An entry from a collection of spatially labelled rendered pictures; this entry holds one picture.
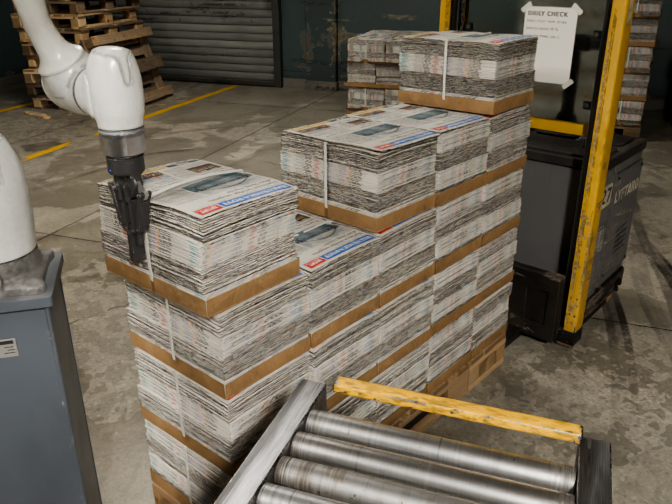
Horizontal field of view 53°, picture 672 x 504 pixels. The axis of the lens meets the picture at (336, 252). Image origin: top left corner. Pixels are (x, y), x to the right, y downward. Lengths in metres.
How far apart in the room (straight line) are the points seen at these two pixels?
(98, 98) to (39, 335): 0.46
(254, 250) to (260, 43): 7.68
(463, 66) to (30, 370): 1.59
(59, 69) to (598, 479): 1.23
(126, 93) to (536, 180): 2.02
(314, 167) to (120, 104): 0.74
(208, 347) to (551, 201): 1.85
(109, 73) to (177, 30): 8.30
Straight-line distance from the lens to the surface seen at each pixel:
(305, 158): 1.98
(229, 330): 1.52
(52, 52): 1.51
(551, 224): 3.04
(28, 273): 1.30
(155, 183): 1.60
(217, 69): 9.44
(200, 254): 1.39
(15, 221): 1.26
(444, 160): 2.06
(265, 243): 1.51
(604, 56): 2.69
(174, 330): 1.66
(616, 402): 2.80
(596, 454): 1.20
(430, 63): 2.37
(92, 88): 1.41
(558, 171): 2.97
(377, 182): 1.82
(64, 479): 1.49
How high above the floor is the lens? 1.53
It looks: 23 degrees down
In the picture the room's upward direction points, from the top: straight up
